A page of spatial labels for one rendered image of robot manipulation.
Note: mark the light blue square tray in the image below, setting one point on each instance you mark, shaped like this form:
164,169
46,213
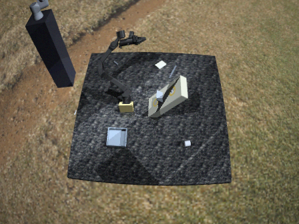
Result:
117,137

